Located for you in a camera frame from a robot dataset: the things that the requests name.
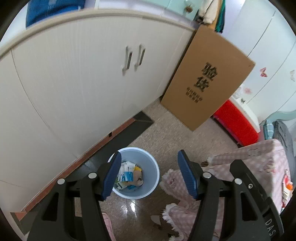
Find red white paper box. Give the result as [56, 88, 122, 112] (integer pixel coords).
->
[282, 174, 293, 208]

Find light blue trash bin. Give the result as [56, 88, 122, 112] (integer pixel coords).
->
[112, 147, 160, 199]

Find pink checkered tablecloth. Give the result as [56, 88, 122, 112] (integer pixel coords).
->
[160, 139, 290, 240]

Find pink slipper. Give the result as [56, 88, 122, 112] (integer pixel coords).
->
[102, 212, 116, 241]

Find red storage box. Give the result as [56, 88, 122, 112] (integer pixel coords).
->
[212, 97, 260, 146]

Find grey folded blanket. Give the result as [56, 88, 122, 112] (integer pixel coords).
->
[273, 120, 295, 184]

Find white low cabinet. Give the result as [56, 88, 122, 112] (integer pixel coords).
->
[1, 9, 194, 212]

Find tall brown cardboard box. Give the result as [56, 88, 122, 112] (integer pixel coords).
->
[161, 25, 255, 131]

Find hanging clothes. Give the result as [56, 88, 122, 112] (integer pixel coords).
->
[198, 0, 226, 33]

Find teal drawer unit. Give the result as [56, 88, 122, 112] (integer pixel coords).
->
[94, 0, 202, 23]

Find blue paper bag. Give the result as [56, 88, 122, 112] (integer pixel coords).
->
[26, 0, 85, 28]

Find teal bunk bed frame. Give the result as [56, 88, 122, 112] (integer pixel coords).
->
[260, 110, 296, 126]

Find pink butterfly wall sticker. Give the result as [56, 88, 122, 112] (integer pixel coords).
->
[260, 67, 268, 78]

